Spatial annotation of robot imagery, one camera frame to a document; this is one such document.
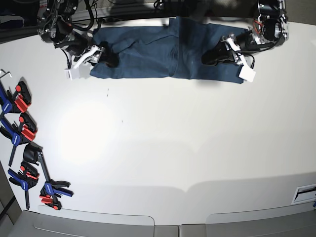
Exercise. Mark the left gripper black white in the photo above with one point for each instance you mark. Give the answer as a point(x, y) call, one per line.
point(227, 51)

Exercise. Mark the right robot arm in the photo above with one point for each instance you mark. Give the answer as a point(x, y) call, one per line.
point(56, 27)

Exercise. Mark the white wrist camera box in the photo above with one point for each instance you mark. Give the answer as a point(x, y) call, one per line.
point(72, 73)
point(246, 73)

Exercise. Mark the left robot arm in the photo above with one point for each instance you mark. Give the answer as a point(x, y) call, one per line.
point(268, 17)

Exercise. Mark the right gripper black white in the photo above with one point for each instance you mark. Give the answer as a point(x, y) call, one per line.
point(86, 54)

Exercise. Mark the blue red bar clamp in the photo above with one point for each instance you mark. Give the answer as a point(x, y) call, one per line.
point(26, 179)
point(24, 133)
point(15, 103)
point(52, 190)

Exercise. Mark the silver hex key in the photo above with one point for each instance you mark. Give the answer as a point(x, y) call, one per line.
point(3, 73)

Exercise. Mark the dark blue T-shirt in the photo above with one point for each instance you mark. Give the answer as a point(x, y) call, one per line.
point(173, 51)

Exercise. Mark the white slotted table plate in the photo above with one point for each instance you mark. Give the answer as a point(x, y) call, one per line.
point(304, 194)

